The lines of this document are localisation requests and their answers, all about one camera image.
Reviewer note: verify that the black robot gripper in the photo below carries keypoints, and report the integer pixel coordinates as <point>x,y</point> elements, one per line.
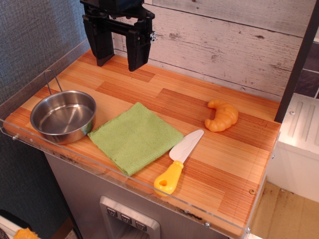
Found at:
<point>124,17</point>

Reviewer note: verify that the green cloth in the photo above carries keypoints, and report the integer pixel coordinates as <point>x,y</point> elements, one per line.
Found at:
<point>135,139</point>

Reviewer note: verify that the stainless steel pot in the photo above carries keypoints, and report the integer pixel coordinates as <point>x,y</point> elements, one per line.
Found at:
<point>64,117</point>

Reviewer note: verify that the clear acrylic left guard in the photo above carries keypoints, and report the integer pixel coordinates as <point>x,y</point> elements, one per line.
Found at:
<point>20,92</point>

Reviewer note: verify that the clear acrylic guard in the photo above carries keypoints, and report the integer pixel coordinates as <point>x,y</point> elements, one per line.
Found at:
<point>20,92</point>
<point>210,220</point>

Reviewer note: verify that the clear acrylic front guard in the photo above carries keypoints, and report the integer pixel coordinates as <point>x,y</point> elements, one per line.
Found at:
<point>210,220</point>

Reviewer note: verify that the orange toy croissant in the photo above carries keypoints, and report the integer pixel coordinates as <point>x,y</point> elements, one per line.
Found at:
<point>226,115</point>

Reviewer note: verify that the grey toy fridge cabinet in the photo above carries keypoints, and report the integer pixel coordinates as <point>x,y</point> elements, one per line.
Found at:
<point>82,191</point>

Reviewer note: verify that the silver dispenser panel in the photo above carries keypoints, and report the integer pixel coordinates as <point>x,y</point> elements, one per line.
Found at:
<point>122,222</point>

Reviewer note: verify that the white toy sink unit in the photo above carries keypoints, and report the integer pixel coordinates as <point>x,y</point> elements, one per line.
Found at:
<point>295,159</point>

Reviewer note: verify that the orange object bottom left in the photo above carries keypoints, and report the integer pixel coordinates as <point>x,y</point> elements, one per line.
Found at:
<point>25,234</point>

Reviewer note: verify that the toy knife yellow handle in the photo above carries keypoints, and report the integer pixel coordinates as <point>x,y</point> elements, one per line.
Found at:
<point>166,183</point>

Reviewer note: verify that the dark right post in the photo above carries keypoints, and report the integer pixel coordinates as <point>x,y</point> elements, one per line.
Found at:
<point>304,50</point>

